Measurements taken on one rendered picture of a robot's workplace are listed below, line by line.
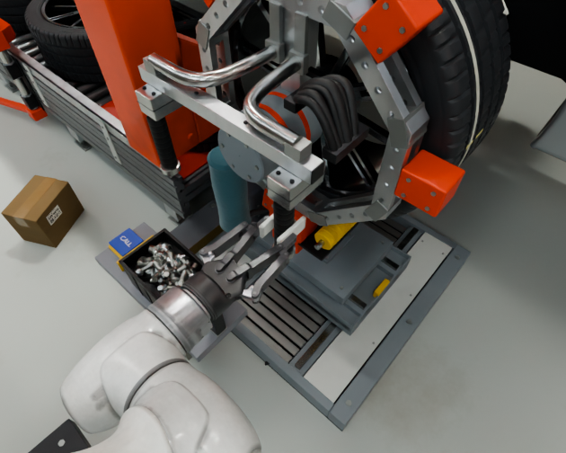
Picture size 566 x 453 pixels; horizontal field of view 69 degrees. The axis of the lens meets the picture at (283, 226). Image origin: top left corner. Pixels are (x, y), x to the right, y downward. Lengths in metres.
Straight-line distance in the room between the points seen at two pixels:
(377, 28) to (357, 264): 0.90
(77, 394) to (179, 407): 0.16
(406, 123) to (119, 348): 0.55
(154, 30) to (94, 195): 1.11
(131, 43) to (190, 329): 0.72
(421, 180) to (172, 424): 0.55
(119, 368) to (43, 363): 1.13
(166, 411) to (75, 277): 1.37
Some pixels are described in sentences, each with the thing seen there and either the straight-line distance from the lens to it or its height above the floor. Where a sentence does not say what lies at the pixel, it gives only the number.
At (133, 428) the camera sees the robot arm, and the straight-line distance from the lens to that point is 0.50.
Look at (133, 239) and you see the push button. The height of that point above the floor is 0.48.
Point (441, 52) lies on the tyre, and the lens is 0.75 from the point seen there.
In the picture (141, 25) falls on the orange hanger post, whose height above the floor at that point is 0.94.
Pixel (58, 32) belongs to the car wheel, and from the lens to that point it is 2.20.
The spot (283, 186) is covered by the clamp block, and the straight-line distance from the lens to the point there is 0.63.
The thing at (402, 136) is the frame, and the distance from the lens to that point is 0.73.
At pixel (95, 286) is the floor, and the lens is 1.77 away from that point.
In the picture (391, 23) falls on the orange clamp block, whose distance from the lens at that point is 0.67.
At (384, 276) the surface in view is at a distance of 1.51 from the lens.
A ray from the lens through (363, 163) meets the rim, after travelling 0.98.
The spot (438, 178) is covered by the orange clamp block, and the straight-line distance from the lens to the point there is 0.78.
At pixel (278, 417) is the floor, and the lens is 1.44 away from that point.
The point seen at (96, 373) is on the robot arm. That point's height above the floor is 0.88.
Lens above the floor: 1.41
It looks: 52 degrees down
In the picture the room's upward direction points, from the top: straight up
